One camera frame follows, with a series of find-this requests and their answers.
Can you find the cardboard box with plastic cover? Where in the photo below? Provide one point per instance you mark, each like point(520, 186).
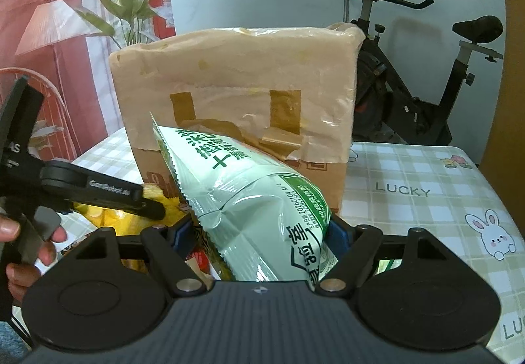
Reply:
point(246, 81)

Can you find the yellow chips bag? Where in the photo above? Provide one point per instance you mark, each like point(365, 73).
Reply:
point(106, 220)

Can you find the printed backdrop cloth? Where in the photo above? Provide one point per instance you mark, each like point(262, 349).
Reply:
point(61, 40)

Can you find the person's left hand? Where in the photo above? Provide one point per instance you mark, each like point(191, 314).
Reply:
point(51, 243)

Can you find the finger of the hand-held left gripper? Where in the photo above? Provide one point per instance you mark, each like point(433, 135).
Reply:
point(119, 198)

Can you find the black exercise bike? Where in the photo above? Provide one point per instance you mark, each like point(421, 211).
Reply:
point(410, 110)

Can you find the green snack bag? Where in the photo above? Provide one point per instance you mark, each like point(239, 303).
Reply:
point(246, 216)

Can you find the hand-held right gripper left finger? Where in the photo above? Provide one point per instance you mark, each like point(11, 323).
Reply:
point(179, 236)

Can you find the red snack bag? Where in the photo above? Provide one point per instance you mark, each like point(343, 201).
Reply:
point(201, 263)

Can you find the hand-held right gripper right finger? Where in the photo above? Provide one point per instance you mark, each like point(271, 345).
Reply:
point(337, 231)

